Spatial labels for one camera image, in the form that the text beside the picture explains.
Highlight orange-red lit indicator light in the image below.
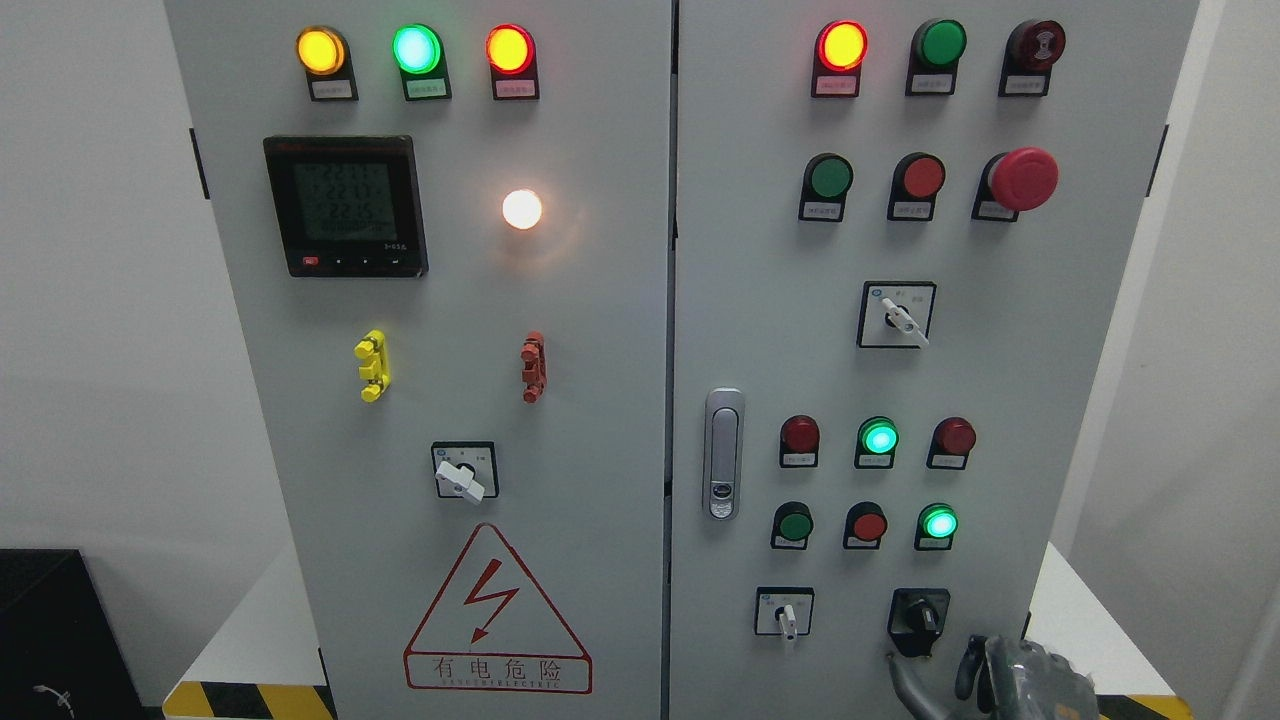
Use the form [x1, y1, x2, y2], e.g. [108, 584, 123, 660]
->
[485, 23, 540, 101]

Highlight green lit indicator middle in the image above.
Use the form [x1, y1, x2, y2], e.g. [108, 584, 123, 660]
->
[854, 416, 899, 469]

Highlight green indicator top right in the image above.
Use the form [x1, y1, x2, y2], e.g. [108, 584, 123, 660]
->
[905, 18, 966, 97]

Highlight green illuminated button lower right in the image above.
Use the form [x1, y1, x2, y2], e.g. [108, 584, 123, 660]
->
[914, 502, 957, 552]

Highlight white selector switch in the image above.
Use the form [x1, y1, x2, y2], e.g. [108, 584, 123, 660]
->
[858, 281, 937, 348]
[753, 585, 817, 653]

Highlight dark red indicator light left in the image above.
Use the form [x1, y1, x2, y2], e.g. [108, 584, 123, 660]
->
[780, 415, 820, 468]

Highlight yellow indicator light top left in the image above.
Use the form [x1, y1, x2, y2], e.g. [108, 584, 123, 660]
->
[294, 26, 358, 102]

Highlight red emergency stop button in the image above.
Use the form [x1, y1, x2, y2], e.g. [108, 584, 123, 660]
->
[972, 146, 1060, 223]

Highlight white selector switch upper right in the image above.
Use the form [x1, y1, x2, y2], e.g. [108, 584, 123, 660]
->
[858, 281, 937, 348]

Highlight black digital power meter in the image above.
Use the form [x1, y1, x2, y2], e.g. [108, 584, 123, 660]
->
[262, 135, 429, 278]

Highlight red push button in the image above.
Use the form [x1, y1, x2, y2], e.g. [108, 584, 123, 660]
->
[886, 152, 946, 222]
[844, 501, 888, 550]

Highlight silver door lock handle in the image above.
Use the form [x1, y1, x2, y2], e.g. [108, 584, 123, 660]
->
[703, 387, 745, 520]

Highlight green push button upper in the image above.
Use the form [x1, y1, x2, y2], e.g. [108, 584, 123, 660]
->
[797, 152, 854, 223]

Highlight red indicator light right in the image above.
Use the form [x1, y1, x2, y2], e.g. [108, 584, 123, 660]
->
[925, 416, 977, 471]

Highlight green lit indicator light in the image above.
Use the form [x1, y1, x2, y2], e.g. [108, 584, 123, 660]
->
[392, 23, 452, 102]

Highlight red push button lower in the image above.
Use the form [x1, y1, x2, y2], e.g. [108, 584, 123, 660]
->
[844, 501, 888, 550]

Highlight red terminal connector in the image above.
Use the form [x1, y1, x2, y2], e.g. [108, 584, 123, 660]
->
[520, 331, 548, 404]

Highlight white platform with hazard stripes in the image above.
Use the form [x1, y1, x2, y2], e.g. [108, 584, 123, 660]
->
[161, 546, 1193, 719]

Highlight white lit indicator lamp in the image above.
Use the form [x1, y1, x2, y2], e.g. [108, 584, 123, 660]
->
[500, 188, 543, 231]

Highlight grey electrical cabinet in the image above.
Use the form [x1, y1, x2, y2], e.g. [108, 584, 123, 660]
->
[165, 1, 1199, 719]

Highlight green push button lower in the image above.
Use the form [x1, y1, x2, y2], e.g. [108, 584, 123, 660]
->
[771, 501, 814, 550]

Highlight black rotary knob switch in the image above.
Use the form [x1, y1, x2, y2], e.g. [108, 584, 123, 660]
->
[887, 588, 951, 659]

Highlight white selector switch left door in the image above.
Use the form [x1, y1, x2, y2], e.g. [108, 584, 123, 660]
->
[430, 441, 500, 505]

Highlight red lit light right door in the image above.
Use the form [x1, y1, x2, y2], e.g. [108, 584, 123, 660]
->
[810, 19, 868, 99]

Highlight black box lower left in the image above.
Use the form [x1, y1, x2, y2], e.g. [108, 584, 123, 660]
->
[1, 550, 146, 719]

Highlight red electrical hazard sticker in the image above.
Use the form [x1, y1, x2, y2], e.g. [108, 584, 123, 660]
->
[403, 523, 593, 694]

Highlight red push button upper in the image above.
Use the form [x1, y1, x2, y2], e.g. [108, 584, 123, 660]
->
[886, 152, 946, 222]

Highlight yellow terminal connector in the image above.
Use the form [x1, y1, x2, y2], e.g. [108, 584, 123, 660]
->
[353, 329, 390, 404]

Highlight white selector switch lower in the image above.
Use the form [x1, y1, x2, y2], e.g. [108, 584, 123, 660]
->
[753, 585, 817, 653]

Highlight green push button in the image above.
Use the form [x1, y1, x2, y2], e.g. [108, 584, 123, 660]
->
[771, 501, 814, 550]
[797, 152, 854, 223]

